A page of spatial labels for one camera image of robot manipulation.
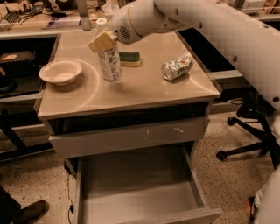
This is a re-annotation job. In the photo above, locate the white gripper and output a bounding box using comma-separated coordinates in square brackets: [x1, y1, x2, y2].
[88, 0, 183, 53]

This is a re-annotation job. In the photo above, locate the clear plastic water bottle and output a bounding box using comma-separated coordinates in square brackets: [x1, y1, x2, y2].
[95, 17, 123, 84]

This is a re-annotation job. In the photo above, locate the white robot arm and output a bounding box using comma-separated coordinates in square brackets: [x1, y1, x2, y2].
[89, 0, 280, 137]

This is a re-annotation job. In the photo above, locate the grey drawer cabinet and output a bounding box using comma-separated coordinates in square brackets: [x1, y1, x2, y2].
[38, 31, 220, 173]

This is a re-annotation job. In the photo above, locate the closed grey top drawer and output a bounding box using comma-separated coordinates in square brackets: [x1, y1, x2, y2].
[49, 116, 209, 158]

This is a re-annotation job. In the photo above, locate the open grey middle drawer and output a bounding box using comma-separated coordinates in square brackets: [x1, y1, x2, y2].
[73, 144, 222, 224]

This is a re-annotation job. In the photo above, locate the green yellow sponge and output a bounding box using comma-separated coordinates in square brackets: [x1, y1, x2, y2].
[119, 52, 141, 67]

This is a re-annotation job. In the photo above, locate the white tissue box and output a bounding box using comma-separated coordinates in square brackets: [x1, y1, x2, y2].
[103, 0, 120, 18]

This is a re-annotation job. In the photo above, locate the white paper bowl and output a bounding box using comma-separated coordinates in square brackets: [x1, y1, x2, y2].
[39, 59, 82, 86]

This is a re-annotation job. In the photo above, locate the crushed soda can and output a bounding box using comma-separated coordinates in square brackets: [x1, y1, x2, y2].
[161, 56, 193, 81]

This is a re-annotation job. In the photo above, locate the black office chair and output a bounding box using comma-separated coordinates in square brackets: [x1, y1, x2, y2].
[216, 90, 280, 168]

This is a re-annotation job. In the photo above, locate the brown shoe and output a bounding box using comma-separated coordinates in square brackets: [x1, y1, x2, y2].
[12, 200, 49, 224]

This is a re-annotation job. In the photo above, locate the black floor cable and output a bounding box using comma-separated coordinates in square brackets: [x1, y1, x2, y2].
[64, 169, 75, 224]

